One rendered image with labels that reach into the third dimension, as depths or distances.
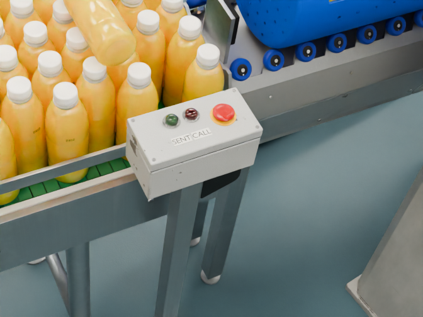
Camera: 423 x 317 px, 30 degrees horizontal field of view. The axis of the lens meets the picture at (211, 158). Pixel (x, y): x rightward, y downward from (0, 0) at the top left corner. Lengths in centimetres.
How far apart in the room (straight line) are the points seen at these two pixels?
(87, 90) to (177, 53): 19
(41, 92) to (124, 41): 17
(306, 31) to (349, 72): 25
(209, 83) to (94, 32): 23
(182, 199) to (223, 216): 64
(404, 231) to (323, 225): 50
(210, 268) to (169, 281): 61
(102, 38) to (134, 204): 38
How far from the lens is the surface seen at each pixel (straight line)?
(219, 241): 215
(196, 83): 139
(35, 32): 139
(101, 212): 150
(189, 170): 128
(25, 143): 137
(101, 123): 140
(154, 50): 143
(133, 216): 156
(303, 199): 258
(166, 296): 174
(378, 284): 232
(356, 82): 176
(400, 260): 217
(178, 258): 161
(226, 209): 201
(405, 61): 182
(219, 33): 159
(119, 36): 129
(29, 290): 235
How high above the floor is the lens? 209
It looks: 53 degrees down
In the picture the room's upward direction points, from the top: 11 degrees clockwise
